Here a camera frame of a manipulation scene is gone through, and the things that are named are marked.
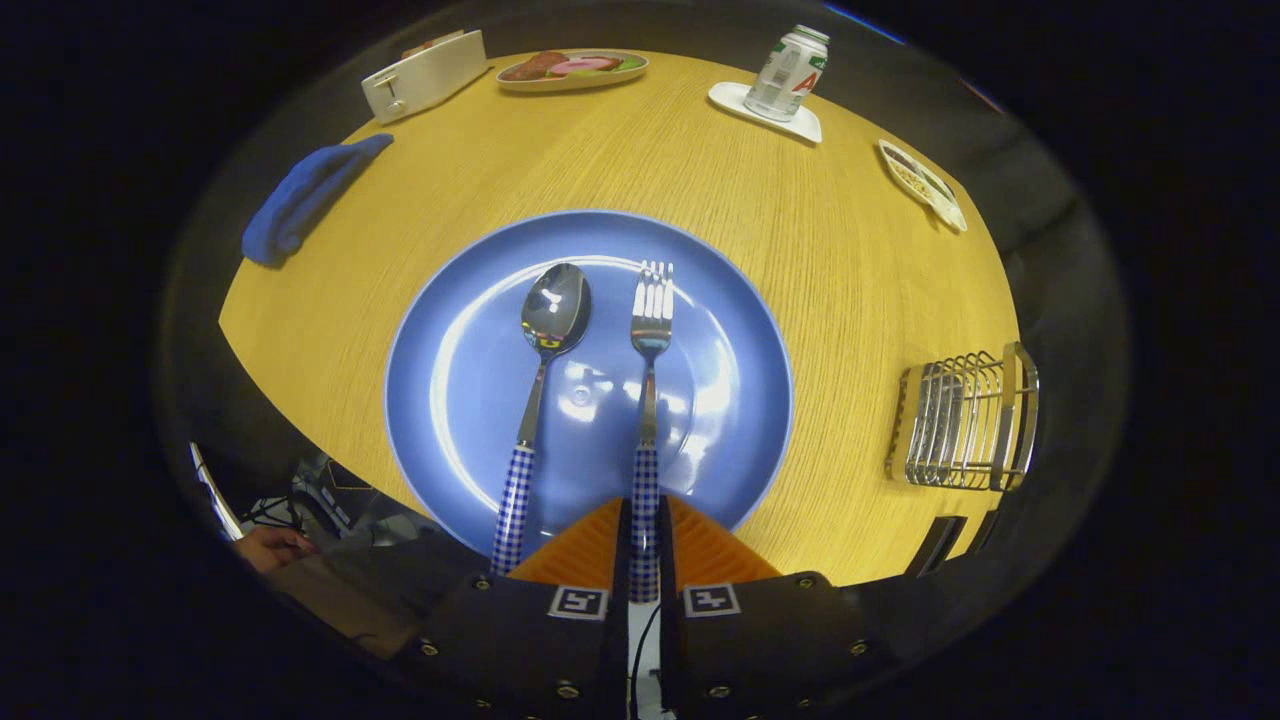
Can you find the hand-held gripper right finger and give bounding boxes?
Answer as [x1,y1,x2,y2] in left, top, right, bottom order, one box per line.
[660,495,906,720]

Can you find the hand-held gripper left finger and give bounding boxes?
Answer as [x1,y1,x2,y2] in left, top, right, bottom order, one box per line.
[395,497,631,720]

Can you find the spoon with checked handle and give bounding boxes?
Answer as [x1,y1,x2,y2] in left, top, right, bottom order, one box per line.
[489,262,593,577]

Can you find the fork with checked handle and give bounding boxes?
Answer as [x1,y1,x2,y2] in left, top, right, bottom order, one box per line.
[628,260,676,604]

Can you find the person's grey trousers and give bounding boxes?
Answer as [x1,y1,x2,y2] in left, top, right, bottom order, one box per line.
[268,535,491,656]

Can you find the black box device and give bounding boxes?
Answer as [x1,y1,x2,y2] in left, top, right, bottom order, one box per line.
[300,460,376,536]

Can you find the blue round plate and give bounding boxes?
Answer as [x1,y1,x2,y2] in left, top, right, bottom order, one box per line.
[384,209,795,561]

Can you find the white flat panel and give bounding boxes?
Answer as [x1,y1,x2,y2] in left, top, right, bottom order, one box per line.
[190,444,243,542]

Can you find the white divided snack dish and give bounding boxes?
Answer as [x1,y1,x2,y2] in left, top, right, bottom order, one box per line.
[878,139,968,233]

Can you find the blue folded towel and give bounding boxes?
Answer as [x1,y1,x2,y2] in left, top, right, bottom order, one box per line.
[241,133,395,269]

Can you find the white coaster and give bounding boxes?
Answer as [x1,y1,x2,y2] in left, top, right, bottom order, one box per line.
[708,81,823,145]

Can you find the grey food plate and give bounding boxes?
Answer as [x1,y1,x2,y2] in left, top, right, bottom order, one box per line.
[496,49,650,94]

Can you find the white toaster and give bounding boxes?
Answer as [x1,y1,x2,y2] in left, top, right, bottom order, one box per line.
[361,29,489,126]

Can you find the brown meat piece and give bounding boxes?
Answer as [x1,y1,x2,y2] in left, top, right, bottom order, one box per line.
[500,52,571,83]

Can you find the metal wire cutlery rack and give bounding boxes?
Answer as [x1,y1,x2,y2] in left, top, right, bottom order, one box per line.
[885,342,1041,493]

